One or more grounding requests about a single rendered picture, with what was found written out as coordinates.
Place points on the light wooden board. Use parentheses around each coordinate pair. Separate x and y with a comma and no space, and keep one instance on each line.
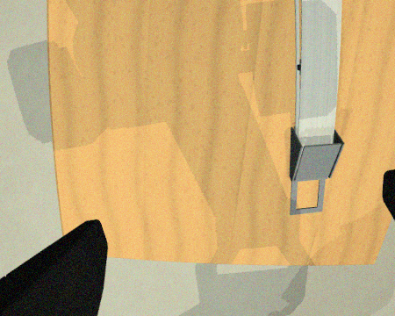
(171,125)

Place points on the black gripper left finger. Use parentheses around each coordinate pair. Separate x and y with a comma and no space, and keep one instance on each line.
(64,279)

